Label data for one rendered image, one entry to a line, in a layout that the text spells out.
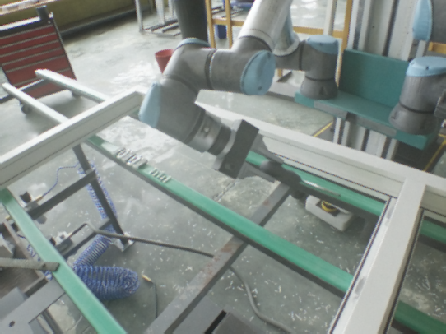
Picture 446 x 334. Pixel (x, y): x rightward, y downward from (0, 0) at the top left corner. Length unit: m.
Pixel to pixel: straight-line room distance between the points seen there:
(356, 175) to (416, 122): 0.59
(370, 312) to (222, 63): 0.50
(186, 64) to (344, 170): 0.47
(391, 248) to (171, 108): 0.49
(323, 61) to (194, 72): 0.90
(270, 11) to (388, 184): 0.49
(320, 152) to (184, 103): 0.38
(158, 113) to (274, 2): 0.36
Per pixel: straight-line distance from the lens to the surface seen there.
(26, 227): 0.89
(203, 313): 0.92
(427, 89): 1.27
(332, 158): 0.78
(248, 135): 0.66
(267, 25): 0.66
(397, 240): 0.62
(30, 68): 3.86
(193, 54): 0.64
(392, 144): 1.64
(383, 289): 0.55
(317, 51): 1.42
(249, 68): 0.57
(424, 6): 0.73
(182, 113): 0.59
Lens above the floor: 1.40
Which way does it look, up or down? 38 degrees down
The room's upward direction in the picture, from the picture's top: 7 degrees counter-clockwise
